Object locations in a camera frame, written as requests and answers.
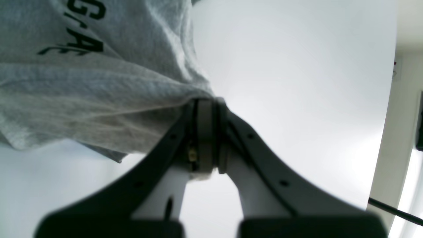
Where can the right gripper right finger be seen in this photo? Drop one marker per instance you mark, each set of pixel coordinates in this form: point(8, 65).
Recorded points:
point(276, 201)

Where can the grey printed t-shirt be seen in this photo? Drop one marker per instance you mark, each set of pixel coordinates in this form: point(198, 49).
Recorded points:
point(112, 75)

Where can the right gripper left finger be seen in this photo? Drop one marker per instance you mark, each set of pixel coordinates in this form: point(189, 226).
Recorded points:
point(146, 201)

